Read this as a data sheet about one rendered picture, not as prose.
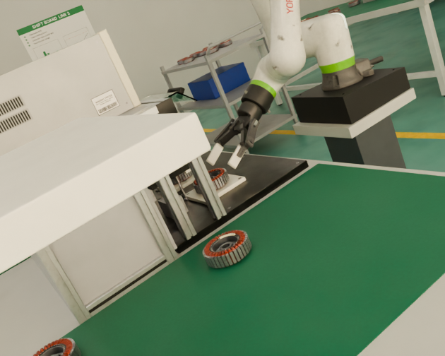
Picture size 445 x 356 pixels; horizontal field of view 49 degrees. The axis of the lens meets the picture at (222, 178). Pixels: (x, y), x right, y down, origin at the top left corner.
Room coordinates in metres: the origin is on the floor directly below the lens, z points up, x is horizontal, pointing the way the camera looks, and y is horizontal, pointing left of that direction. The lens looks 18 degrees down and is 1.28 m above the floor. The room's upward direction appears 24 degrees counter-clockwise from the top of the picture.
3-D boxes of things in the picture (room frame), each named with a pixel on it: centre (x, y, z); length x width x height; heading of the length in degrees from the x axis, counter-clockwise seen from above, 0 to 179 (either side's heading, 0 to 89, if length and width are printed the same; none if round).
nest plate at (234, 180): (1.44, 0.04, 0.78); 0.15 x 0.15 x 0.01; 25
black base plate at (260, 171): (1.55, 0.10, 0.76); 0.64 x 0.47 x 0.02; 25
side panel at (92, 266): (1.09, 0.31, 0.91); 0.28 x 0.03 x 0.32; 115
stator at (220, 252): (1.04, 0.06, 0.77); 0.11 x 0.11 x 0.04
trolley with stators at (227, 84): (4.32, -0.34, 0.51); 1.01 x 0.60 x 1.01; 25
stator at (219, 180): (1.44, 0.04, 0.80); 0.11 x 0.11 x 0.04
